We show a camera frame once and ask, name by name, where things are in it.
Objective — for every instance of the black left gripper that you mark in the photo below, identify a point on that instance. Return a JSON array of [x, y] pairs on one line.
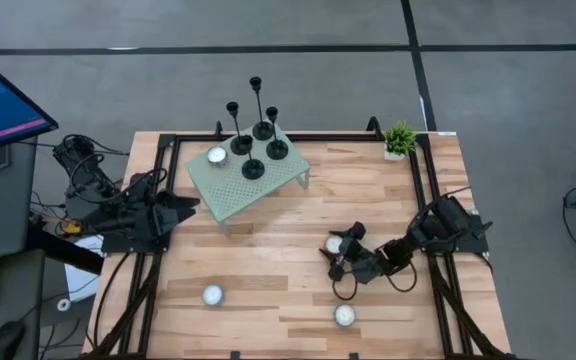
[[155, 215]]

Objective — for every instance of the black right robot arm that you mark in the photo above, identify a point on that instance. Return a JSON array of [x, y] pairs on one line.
[[443, 225]]

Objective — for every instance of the green perforated metal shelf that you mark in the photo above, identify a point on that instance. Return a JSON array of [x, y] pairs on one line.
[[278, 175]]

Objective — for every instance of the white tealight candle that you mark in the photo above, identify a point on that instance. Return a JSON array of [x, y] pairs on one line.
[[333, 245], [213, 295]]

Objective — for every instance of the white table edge label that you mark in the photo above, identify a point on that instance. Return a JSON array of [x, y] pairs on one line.
[[447, 133]]

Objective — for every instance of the black desk beam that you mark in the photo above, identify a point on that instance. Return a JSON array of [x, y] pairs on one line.
[[63, 250]]

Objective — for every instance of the black aluminium table frame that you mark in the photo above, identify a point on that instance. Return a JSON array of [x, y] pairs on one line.
[[323, 137]]

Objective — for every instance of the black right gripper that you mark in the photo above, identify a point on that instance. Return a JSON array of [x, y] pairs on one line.
[[365, 265]]

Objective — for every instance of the white paper sheet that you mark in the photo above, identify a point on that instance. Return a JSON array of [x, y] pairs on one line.
[[80, 282]]

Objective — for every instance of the tall black candlestick holder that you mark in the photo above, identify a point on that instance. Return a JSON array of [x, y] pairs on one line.
[[263, 131]]

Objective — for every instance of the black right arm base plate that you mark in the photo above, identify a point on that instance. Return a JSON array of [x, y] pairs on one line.
[[473, 245]]

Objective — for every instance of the candle in blue patterned jar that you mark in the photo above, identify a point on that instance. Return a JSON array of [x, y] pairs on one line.
[[345, 315]]

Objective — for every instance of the black computer mouse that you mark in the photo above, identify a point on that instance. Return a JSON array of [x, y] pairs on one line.
[[5, 340]]

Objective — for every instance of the black table edge clip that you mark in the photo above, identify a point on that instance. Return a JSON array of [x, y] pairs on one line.
[[353, 356], [235, 356]]

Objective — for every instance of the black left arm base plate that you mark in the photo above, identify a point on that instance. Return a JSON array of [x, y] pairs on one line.
[[118, 246]]

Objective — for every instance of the white tape roll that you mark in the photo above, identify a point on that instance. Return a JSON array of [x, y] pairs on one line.
[[64, 300]]

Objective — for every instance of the green plant in white pot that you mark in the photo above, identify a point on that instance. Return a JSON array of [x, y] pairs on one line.
[[399, 140]]

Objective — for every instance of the yellow clamp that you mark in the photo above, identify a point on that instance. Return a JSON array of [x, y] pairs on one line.
[[73, 227]]

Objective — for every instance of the short black candlestick holder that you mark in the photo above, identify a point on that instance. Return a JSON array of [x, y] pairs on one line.
[[253, 170]]

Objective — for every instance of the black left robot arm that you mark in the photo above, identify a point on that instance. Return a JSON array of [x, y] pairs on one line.
[[118, 217]]

